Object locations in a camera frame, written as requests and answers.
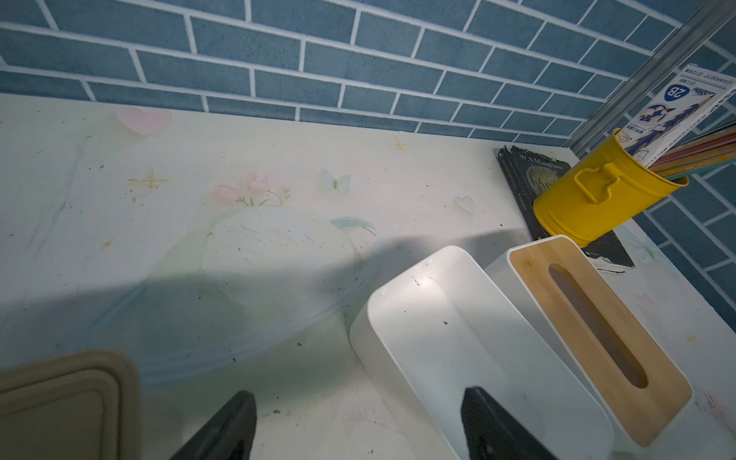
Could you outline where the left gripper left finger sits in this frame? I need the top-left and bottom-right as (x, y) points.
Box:
(171, 391), (258, 460)

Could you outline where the black book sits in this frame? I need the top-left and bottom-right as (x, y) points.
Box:
(498, 146), (634, 273)

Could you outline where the yellow pen cup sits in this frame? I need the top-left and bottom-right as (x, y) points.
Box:
(533, 135), (689, 248)

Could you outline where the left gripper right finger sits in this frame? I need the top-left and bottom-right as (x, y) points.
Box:
(461, 386), (556, 460)

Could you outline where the white box wooden lid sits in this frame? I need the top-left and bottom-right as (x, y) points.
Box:
(485, 236), (693, 454)

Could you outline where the beige tissue box lid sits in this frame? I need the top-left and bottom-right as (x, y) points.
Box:
(1, 350), (142, 459)

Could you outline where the white tissue box base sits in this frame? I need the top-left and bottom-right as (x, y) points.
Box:
(350, 246), (614, 459)

